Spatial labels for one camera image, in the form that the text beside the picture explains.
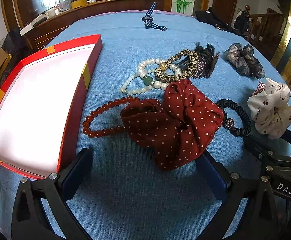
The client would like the leopard print hair tie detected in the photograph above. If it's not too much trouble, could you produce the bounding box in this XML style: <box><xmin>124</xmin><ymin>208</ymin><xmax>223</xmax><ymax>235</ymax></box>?
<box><xmin>154</xmin><ymin>48</ymin><xmax>200</xmax><ymax>84</ymax></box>

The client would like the red jewelry box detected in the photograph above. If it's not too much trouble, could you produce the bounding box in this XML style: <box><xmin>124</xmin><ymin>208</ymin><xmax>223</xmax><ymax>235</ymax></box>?
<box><xmin>0</xmin><ymin>34</ymin><xmax>102</xmax><ymax>179</ymax></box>

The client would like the black feather hair clip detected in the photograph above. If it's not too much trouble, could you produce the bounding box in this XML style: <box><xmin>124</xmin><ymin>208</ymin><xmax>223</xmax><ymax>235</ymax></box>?
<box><xmin>192</xmin><ymin>42</ymin><xmax>220</xmax><ymax>79</ymax></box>

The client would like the black hair tie with ball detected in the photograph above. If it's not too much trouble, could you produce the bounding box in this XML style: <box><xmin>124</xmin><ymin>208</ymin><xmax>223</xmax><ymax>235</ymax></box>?
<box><xmin>215</xmin><ymin>99</ymin><xmax>252</xmax><ymax>138</ymax></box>

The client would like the wooden counter shelf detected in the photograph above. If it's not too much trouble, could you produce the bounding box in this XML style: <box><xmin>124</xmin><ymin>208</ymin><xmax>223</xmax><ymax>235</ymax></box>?
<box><xmin>24</xmin><ymin>0</ymin><xmax>164</xmax><ymax>51</ymax></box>

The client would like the grey organza scrunchie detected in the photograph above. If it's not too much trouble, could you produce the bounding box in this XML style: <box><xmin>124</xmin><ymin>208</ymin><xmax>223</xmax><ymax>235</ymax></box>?
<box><xmin>223</xmin><ymin>43</ymin><xmax>265</xmax><ymax>80</ymax></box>

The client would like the red checkered scrunchie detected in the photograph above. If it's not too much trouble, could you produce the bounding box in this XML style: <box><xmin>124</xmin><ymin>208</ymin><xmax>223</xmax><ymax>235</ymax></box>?
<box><xmin>252</xmin><ymin>81</ymin><xmax>266</xmax><ymax>96</ymax></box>

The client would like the red polka dot scrunchie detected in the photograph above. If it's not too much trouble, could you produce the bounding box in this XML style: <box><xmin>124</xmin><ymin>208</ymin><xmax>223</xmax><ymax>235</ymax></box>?
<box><xmin>121</xmin><ymin>79</ymin><xmax>224</xmax><ymax>171</ymax></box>

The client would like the blue striped bolo tie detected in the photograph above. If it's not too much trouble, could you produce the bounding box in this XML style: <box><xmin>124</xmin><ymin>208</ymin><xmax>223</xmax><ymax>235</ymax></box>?
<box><xmin>142</xmin><ymin>2</ymin><xmax>167</xmax><ymax>31</ymax></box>

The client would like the white cherry print scrunchie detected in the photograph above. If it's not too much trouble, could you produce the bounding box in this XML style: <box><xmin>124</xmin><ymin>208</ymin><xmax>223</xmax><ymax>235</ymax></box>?
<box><xmin>247</xmin><ymin>77</ymin><xmax>291</xmax><ymax>139</ymax></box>

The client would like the blue tablecloth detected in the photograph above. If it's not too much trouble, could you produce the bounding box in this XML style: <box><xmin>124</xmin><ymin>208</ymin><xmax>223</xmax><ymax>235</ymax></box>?
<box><xmin>0</xmin><ymin>11</ymin><xmax>291</xmax><ymax>239</ymax></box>

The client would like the white pearl bracelet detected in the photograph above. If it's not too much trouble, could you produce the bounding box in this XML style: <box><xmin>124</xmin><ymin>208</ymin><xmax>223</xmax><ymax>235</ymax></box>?
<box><xmin>137</xmin><ymin>58</ymin><xmax>183</xmax><ymax>91</ymax></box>

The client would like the yellow container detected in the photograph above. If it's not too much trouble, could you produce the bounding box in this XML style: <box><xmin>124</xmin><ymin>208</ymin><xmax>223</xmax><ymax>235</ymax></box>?
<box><xmin>71</xmin><ymin>0</ymin><xmax>88</xmax><ymax>9</ymax></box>

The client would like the black bag on table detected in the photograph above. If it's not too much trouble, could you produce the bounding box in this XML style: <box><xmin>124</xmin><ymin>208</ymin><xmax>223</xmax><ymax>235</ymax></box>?
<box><xmin>194</xmin><ymin>7</ymin><xmax>241</xmax><ymax>36</ymax></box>

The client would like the red bead bracelet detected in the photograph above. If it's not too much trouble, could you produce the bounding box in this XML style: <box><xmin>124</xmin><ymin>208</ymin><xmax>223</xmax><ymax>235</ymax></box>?
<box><xmin>82</xmin><ymin>96</ymin><xmax>140</xmax><ymax>138</ymax></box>

